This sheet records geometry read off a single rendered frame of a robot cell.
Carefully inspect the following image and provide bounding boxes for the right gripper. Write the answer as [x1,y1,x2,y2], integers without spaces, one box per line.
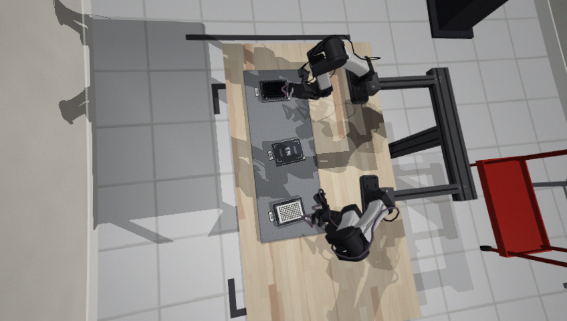
[281,69,309,98]

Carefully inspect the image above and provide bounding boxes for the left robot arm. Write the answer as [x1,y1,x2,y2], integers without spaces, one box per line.
[325,176,394,262]

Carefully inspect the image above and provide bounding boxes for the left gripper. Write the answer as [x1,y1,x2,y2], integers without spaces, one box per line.
[301,195,335,228]

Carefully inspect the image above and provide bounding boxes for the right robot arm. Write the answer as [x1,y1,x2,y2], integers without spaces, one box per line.
[294,35,375,102]

